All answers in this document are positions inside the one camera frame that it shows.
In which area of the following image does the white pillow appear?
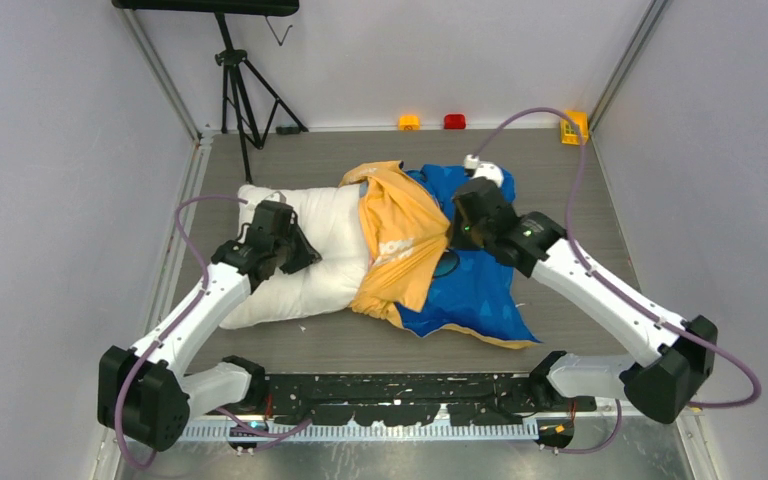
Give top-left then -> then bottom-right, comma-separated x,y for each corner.
220,184 -> 370,330

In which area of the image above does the orange pillowcase with white print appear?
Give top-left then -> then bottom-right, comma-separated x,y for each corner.
341,161 -> 539,349

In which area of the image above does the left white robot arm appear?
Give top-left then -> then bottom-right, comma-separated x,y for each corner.
97,200 -> 321,452

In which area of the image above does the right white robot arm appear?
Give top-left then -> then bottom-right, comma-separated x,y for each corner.
453,178 -> 718,424

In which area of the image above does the red toy block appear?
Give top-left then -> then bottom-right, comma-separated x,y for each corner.
443,113 -> 467,130

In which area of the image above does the small yellow toy block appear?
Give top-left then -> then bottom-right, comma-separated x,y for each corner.
397,115 -> 421,131

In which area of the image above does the yellow green toy block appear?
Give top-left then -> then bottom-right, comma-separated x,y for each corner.
560,110 -> 589,145

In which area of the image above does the black tripod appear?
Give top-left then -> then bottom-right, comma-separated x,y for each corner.
214,13 -> 309,184

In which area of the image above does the black panel on tripod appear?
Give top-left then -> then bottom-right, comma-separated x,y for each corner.
111,0 -> 300,17

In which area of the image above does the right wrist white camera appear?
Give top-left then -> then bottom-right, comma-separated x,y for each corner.
463,154 -> 504,188

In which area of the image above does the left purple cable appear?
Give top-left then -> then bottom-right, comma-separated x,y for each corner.
113,194 -> 316,472

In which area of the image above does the white slotted cable duct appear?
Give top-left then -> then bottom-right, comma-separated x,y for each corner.
178,418 -> 540,443

